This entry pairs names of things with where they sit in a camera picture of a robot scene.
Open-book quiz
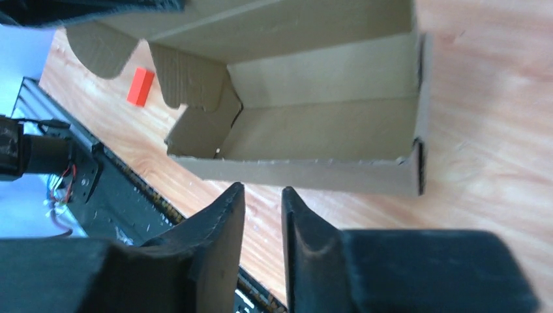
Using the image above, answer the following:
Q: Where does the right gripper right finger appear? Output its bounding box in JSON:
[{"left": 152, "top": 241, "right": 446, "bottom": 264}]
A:
[{"left": 282, "top": 187, "right": 540, "bottom": 312}]

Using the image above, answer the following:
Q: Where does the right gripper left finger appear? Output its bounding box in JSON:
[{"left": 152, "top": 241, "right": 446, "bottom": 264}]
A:
[{"left": 1, "top": 183, "right": 245, "bottom": 312}]

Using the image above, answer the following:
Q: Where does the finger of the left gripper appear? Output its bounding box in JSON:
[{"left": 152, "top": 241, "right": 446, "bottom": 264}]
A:
[{"left": 1, "top": 0, "right": 185, "bottom": 28}]

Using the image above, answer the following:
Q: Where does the brown cardboard box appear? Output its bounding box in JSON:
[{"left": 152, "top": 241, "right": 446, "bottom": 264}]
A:
[{"left": 66, "top": 1, "right": 432, "bottom": 196}]

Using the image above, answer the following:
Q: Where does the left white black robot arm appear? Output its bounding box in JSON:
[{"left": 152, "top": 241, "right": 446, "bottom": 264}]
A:
[{"left": 1, "top": 1, "right": 185, "bottom": 181}]

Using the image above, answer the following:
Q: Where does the small orange block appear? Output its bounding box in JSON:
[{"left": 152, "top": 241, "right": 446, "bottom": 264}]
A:
[{"left": 127, "top": 67, "right": 155, "bottom": 107}]

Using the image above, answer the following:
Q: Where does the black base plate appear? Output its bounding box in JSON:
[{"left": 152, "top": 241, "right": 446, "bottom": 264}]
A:
[{"left": 15, "top": 78, "right": 286, "bottom": 312}]

